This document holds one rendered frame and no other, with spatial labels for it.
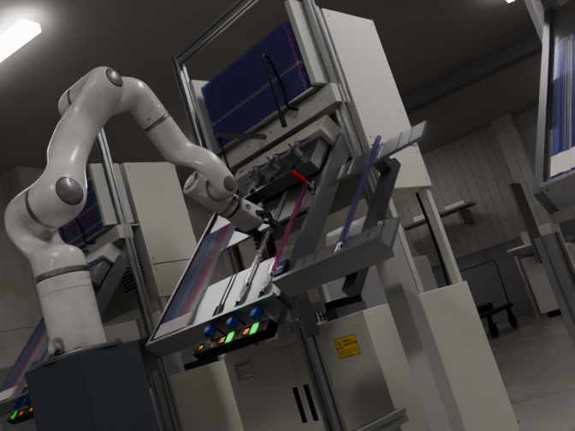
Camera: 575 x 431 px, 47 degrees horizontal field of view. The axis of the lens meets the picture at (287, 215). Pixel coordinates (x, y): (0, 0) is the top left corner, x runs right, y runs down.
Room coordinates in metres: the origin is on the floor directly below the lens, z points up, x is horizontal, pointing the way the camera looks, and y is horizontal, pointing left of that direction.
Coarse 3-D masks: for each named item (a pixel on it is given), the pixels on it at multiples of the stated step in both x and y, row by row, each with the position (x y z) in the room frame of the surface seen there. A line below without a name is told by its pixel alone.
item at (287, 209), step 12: (288, 192) 2.22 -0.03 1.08; (264, 204) 2.31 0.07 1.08; (276, 204) 2.23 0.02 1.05; (288, 204) 2.16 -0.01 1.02; (300, 204) 2.08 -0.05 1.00; (288, 216) 2.11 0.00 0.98; (300, 216) 2.15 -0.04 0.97; (216, 228) 2.52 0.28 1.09; (264, 228) 2.19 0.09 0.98; (240, 240) 2.27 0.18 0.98
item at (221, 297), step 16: (288, 256) 1.93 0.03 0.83; (240, 272) 2.11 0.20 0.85; (256, 272) 2.03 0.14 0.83; (208, 288) 2.22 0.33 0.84; (224, 288) 2.12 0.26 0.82; (240, 288) 2.04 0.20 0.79; (256, 288) 1.96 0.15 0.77; (272, 288) 1.88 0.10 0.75; (208, 304) 2.14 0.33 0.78; (224, 304) 2.05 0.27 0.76; (240, 304) 1.96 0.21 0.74; (192, 320) 2.16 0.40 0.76
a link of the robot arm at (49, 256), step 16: (16, 208) 1.48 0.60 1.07; (16, 224) 1.50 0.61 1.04; (32, 224) 1.48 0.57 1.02; (16, 240) 1.50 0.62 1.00; (32, 240) 1.51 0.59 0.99; (48, 240) 1.53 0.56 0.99; (32, 256) 1.47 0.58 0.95; (48, 256) 1.46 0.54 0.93; (64, 256) 1.47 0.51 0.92; (80, 256) 1.50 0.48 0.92; (48, 272) 1.46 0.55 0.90; (64, 272) 1.46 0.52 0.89
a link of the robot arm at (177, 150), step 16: (160, 128) 1.84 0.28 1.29; (176, 128) 1.87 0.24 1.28; (160, 144) 1.86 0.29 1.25; (176, 144) 1.86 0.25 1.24; (192, 144) 1.90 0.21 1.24; (176, 160) 1.88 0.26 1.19; (192, 160) 1.86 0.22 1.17; (208, 160) 1.86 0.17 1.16; (208, 176) 1.86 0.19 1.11; (224, 176) 1.88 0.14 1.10; (224, 192) 1.89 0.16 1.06
